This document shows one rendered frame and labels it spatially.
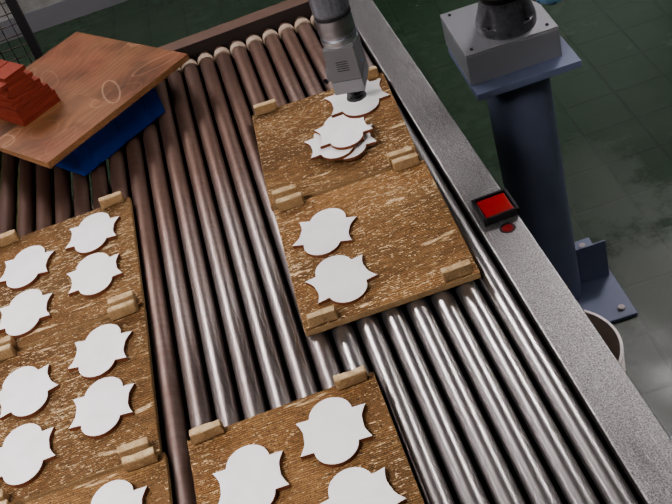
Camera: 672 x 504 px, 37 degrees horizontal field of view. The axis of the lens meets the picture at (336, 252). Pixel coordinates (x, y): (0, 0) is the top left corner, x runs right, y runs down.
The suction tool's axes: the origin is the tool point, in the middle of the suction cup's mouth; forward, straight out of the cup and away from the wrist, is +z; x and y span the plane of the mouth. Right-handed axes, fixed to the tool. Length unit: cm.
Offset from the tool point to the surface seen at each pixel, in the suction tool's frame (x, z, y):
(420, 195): 10.0, 18.4, 11.3
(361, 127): -4.3, 15.1, -13.0
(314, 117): -18.2, 18.4, -25.8
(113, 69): -75, 8, -50
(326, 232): -9.4, 17.6, 20.4
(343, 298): -3.5, 17.6, 41.0
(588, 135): 46, 112, -132
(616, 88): 59, 112, -160
